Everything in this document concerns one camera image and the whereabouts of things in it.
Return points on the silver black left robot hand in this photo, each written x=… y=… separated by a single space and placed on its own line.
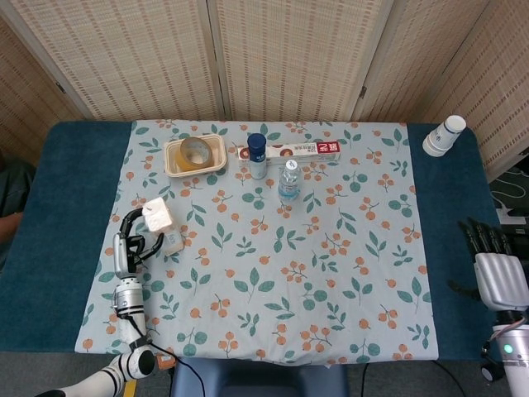
x=120 y=256

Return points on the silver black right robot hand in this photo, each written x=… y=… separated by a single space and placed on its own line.
x=500 y=281

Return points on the small white soap box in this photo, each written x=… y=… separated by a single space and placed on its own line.
x=159 y=217

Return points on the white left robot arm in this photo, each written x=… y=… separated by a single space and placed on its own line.
x=130 y=306

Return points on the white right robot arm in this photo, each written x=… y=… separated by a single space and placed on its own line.
x=516 y=355

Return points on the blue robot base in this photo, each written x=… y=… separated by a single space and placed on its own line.
x=264 y=380

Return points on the long white red toothpaste box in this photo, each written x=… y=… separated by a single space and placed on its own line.
x=318 y=152

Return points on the teal table cover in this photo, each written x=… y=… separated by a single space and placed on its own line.
x=62 y=207

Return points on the black caster wheel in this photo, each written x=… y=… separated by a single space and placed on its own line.
x=491 y=372

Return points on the black white patterned bag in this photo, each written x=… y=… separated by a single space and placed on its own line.
x=510 y=188

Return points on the beige plastic tray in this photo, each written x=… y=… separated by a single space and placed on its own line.
x=173 y=167

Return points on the brown object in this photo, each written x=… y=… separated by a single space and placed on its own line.
x=8 y=227

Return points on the orange tag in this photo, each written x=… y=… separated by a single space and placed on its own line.
x=166 y=362

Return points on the yellow tape roll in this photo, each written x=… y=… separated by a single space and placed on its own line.
x=184 y=159

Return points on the dark green cloth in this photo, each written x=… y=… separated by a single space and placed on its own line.
x=14 y=186

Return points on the white paper cup stack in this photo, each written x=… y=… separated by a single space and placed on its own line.
x=440 y=138

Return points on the blue capped spray can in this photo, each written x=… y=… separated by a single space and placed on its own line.
x=258 y=159

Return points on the floral print tablecloth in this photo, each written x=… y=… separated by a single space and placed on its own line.
x=330 y=248

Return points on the clear water bottle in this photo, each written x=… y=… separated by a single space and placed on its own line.
x=289 y=186

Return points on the woven bamboo folding screen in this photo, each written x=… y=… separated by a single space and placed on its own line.
x=136 y=58

